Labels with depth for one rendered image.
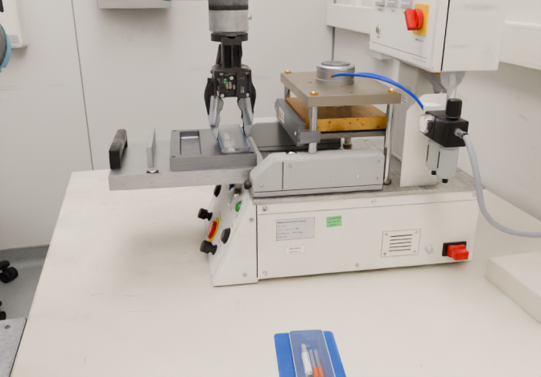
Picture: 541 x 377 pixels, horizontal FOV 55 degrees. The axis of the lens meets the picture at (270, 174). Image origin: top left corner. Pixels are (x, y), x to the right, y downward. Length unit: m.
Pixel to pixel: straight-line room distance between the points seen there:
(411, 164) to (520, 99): 0.54
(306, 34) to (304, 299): 1.81
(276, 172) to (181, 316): 0.31
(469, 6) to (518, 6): 0.53
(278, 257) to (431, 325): 0.30
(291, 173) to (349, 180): 0.11
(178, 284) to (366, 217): 0.39
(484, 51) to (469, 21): 0.06
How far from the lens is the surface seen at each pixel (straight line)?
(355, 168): 0.98
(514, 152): 1.53
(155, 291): 1.04
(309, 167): 0.96
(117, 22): 2.48
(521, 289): 1.06
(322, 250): 1.03
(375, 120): 1.03
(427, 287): 1.07
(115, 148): 1.02
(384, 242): 1.06
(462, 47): 1.01
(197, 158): 0.99
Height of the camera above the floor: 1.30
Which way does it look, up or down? 20 degrees down
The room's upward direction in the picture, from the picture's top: straight up
